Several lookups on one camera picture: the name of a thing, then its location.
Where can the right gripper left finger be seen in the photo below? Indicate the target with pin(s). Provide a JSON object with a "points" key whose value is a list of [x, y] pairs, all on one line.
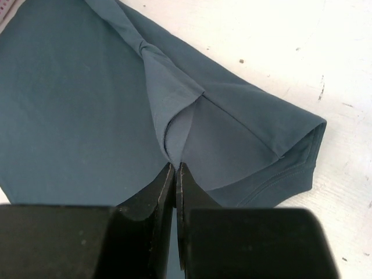
{"points": [[130, 240]]}

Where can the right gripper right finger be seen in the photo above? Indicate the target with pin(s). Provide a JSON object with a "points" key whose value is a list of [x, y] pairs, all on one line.
{"points": [[219, 242]]}

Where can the teal blue t shirt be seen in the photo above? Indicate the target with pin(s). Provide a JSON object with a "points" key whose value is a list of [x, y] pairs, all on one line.
{"points": [[96, 99]]}

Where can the white plastic laundry basket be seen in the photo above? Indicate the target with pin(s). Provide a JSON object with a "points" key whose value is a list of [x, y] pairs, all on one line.
{"points": [[8, 9]]}

